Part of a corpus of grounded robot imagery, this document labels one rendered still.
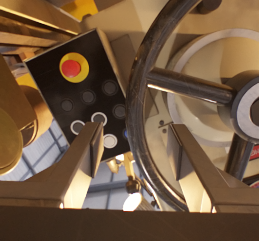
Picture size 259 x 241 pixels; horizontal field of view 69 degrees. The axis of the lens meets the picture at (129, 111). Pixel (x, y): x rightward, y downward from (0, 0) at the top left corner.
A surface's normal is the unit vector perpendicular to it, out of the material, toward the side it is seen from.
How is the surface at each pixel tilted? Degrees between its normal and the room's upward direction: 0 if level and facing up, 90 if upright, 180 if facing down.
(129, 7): 90
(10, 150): 90
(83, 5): 90
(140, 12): 90
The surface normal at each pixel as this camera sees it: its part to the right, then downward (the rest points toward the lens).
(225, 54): -0.20, -0.19
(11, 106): 0.92, -0.36
